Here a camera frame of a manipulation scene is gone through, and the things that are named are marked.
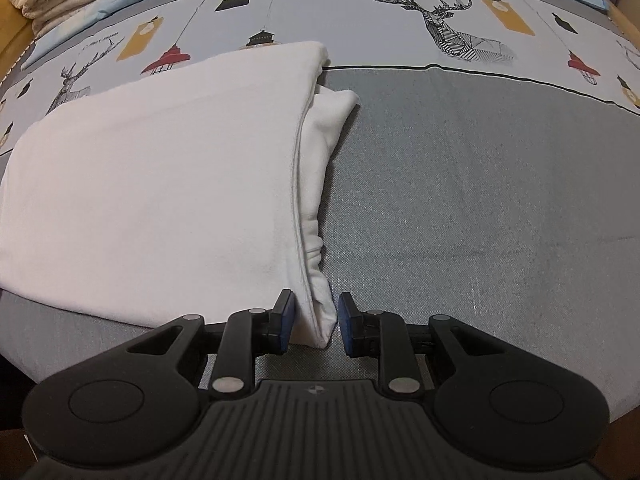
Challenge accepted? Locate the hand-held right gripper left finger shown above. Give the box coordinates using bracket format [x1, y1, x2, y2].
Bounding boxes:
[119, 288, 297, 402]

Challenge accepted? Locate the white shirt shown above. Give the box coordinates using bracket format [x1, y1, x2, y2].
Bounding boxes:
[0, 40, 360, 351]

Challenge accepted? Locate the wooden headboard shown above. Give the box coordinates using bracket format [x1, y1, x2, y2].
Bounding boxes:
[0, 0, 36, 86]

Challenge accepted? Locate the wooden bed frame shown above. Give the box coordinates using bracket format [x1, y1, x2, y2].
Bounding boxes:
[607, 0, 640, 48]

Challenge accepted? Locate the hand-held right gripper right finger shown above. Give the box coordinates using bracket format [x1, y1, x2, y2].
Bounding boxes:
[338, 291, 507, 402]

